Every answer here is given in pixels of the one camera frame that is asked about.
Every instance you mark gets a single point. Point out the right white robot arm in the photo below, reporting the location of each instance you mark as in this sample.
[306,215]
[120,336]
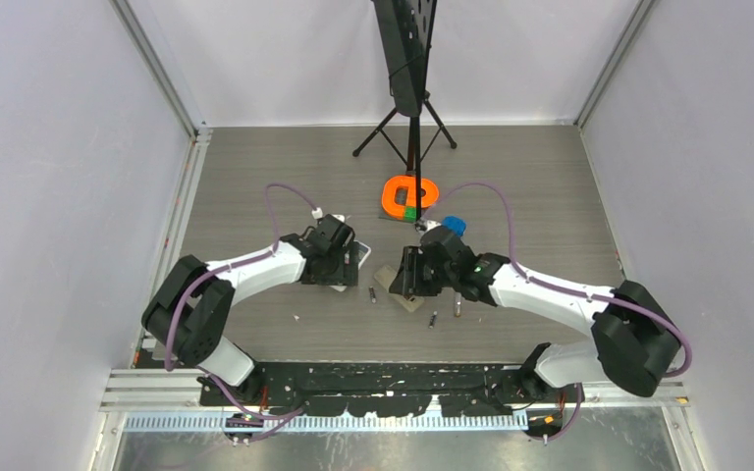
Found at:
[631,342]

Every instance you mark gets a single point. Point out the orange and green block toy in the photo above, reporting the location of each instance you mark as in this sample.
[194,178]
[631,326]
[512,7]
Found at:
[399,197]

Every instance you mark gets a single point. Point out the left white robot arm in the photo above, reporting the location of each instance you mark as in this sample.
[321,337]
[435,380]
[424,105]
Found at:
[189,311]

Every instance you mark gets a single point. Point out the slotted cable duct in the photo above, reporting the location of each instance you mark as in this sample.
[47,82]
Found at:
[227,422]

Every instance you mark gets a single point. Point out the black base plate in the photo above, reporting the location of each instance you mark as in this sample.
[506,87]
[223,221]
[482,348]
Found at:
[328,389]

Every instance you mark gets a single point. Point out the white air conditioner remote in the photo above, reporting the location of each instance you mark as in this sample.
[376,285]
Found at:
[363,251]

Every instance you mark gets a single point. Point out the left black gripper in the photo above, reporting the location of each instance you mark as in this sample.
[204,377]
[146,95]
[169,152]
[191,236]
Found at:
[345,274]

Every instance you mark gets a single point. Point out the black tripod stand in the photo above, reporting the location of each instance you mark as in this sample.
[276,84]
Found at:
[406,29]

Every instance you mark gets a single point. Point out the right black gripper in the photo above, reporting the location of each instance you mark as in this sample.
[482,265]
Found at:
[407,282]

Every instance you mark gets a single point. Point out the clear handle screwdriver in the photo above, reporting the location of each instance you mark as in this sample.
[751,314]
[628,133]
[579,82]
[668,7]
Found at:
[458,302]

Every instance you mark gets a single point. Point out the blue toy car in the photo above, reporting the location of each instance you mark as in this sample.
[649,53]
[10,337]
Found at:
[455,224]

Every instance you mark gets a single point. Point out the beige remote control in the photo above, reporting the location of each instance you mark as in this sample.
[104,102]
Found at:
[387,278]

